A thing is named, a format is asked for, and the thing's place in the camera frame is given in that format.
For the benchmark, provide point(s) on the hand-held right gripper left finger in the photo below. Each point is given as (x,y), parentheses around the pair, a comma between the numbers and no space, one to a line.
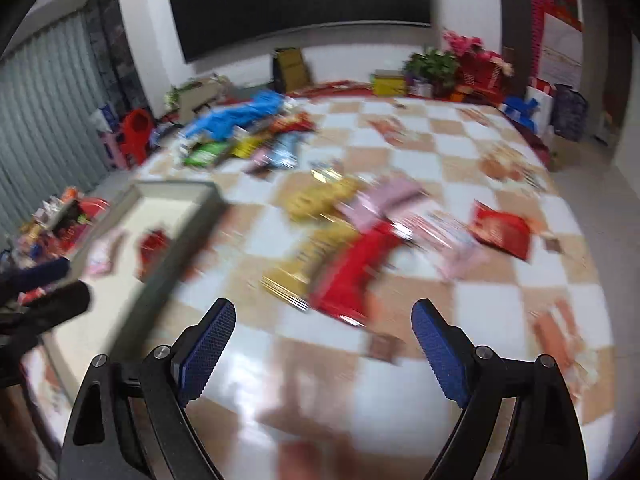
(210,350)

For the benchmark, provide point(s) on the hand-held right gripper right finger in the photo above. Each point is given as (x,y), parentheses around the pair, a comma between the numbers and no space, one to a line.
(440,355)

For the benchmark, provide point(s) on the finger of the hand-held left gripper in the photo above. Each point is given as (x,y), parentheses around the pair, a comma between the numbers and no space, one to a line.
(45,270)
(55,305)

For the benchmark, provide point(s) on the small pink snack packet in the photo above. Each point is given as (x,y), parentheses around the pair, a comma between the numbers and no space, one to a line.
(102,255)

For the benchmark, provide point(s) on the grey cardboard box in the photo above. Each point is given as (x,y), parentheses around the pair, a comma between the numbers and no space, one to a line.
(180,260)

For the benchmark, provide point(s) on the small red snack packet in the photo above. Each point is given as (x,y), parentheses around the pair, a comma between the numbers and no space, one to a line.
(152,250)

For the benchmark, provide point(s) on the white pink snack packet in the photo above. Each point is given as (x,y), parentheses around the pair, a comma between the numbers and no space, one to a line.
(450,245)

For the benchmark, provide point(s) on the long red snack packet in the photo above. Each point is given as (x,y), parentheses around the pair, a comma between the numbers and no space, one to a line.
(350,275)

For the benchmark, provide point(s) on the gold snack packet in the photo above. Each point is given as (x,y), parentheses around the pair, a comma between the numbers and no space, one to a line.
(305,260)

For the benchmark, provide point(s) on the square red snack packet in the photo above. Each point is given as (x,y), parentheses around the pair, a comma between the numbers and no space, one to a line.
(500,232)

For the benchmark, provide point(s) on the pile of mixed packets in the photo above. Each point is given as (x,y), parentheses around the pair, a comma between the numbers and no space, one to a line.
(55,220)

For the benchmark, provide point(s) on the small brown snack packet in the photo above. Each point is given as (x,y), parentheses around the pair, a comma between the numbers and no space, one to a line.
(387,349)

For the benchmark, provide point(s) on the checkered tablecloth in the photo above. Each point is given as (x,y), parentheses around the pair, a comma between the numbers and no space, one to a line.
(500,310)

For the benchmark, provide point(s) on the pink plastic stool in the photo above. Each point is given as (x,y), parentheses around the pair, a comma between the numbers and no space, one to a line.
(112,152)

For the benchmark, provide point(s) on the grey vertical blinds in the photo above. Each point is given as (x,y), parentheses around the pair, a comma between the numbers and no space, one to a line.
(50,110)

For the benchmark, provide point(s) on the red plastic chair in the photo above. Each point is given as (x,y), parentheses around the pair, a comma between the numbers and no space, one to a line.
(136,135)

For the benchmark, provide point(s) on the white blue carton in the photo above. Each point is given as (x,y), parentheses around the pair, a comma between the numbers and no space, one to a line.
(102,117)

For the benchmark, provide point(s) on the green snack packet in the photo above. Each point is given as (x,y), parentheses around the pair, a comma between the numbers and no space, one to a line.
(205,154)

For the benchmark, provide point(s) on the orange brown snack packet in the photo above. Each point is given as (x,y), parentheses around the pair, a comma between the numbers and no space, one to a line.
(505,165)

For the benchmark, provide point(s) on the small yellow snack packet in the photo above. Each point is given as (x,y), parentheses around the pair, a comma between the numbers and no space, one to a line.
(247,146)

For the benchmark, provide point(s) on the blue snack packet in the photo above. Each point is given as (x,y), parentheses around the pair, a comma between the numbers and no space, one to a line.
(282,152)

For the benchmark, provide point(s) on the blue plastic bag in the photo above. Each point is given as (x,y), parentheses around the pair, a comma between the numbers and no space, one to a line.
(235,115)

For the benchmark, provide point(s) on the dark red snack packet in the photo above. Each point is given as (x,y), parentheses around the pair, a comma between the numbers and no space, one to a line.
(295,122)

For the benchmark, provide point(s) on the white paper bag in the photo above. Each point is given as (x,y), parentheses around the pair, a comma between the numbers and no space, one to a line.
(540,105)

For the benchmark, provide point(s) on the yellow green box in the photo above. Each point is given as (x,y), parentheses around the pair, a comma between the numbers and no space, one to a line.
(389,86)

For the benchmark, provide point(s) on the dark shopping bag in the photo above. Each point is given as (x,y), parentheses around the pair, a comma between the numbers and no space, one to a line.
(570,112)

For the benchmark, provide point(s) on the red gift box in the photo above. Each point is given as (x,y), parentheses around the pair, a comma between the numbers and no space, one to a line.
(482,77)

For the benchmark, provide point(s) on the green potted plant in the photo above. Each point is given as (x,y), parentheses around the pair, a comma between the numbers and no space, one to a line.
(432,67)

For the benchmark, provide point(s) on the yellow black box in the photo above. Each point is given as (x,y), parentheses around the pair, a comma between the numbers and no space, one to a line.
(290,70)

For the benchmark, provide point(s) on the pink flowers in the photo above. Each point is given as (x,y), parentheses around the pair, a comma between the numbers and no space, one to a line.
(462,42)

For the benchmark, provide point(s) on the white wall calendar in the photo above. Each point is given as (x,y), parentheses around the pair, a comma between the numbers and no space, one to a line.
(560,55)

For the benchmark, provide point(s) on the black wall television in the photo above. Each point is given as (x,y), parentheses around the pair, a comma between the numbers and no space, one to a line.
(300,0)

